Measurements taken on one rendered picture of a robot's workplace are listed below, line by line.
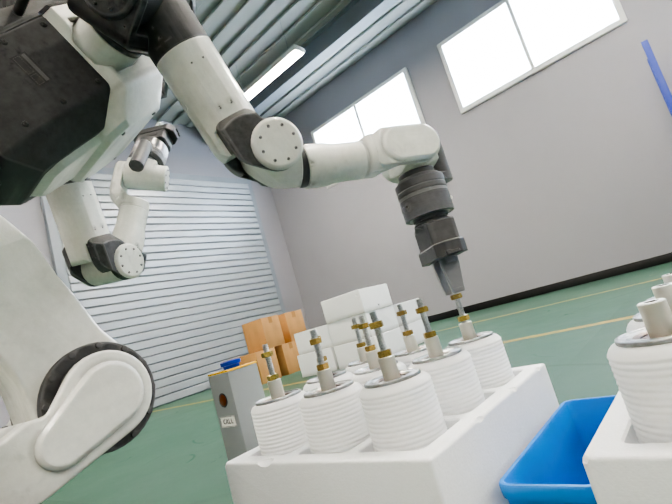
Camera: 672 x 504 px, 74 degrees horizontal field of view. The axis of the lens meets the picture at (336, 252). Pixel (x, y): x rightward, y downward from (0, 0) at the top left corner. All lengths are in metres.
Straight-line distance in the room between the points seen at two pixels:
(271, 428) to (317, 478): 0.13
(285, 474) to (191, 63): 0.58
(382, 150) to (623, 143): 5.02
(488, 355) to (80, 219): 0.82
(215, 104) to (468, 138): 5.56
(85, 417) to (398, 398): 0.37
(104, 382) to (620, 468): 0.55
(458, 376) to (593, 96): 5.29
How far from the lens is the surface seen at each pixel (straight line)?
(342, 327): 3.47
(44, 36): 0.80
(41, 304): 0.70
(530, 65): 6.02
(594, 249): 5.67
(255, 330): 4.56
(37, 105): 0.75
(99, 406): 0.65
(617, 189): 5.64
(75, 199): 1.06
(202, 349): 6.37
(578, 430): 0.85
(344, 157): 0.74
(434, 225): 0.76
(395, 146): 0.76
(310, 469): 0.64
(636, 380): 0.46
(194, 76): 0.71
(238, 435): 0.91
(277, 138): 0.68
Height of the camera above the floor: 0.34
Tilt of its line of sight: 9 degrees up
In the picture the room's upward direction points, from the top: 16 degrees counter-clockwise
